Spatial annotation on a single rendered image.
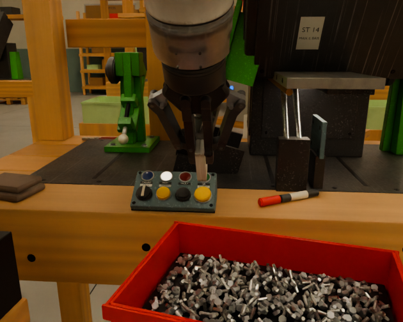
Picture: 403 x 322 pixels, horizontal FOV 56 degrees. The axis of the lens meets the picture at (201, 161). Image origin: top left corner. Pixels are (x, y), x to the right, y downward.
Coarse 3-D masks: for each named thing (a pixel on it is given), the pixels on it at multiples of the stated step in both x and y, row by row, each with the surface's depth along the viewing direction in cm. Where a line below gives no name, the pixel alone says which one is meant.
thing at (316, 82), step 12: (276, 72) 78; (288, 72) 77; (300, 72) 77; (312, 72) 77; (324, 72) 77; (336, 72) 77; (348, 72) 77; (276, 84) 77; (288, 84) 63; (300, 84) 63; (312, 84) 62; (324, 84) 62; (336, 84) 62; (348, 84) 62; (360, 84) 62; (372, 84) 62; (384, 84) 61
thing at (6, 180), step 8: (0, 176) 75; (8, 176) 75; (16, 176) 75; (24, 176) 75; (32, 176) 75; (40, 176) 76; (0, 184) 71; (8, 184) 71; (16, 184) 71; (24, 184) 72; (32, 184) 74; (40, 184) 76; (0, 192) 71; (8, 192) 71; (16, 192) 70; (24, 192) 71; (32, 192) 73; (8, 200) 70; (16, 200) 70
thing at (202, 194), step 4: (200, 188) 66; (204, 188) 66; (208, 188) 66; (196, 192) 65; (200, 192) 65; (204, 192) 65; (208, 192) 65; (196, 196) 65; (200, 196) 65; (204, 196) 65; (208, 196) 65; (200, 200) 65; (204, 200) 65
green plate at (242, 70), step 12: (240, 0) 76; (240, 12) 78; (240, 24) 78; (240, 36) 79; (240, 48) 80; (228, 60) 80; (240, 60) 80; (252, 60) 80; (228, 72) 81; (240, 72) 81; (252, 72) 81; (252, 84) 82
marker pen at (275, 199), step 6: (294, 192) 71; (300, 192) 71; (306, 192) 71; (312, 192) 72; (318, 192) 72; (264, 198) 68; (270, 198) 68; (276, 198) 69; (282, 198) 69; (288, 198) 70; (294, 198) 70; (300, 198) 71; (258, 204) 68; (264, 204) 68; (270, 204) 68
